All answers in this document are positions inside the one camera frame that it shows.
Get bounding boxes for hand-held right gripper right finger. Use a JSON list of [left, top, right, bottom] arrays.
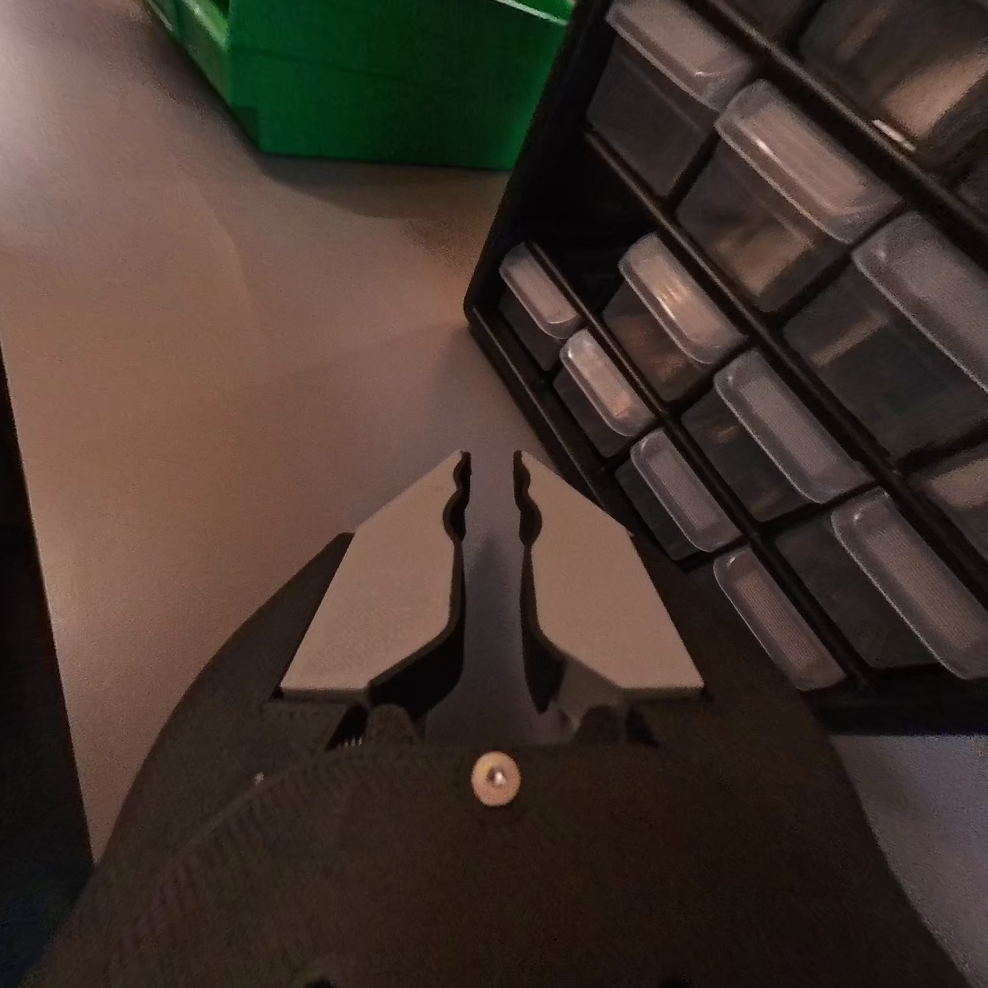
[[514, 450, 705, 720]]

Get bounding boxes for set of clear plastic drawers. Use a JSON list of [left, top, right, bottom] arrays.
[[498, 0, 988, 692]]

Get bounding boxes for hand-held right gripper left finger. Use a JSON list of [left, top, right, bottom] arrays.
[[279, 450, 472, 702]]

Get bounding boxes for black drawer cabinet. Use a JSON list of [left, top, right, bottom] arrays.
[[463, 0, 988, 734]]

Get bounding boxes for green plastic box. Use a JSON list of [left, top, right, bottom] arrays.
[[147, 0, 577, 172]]

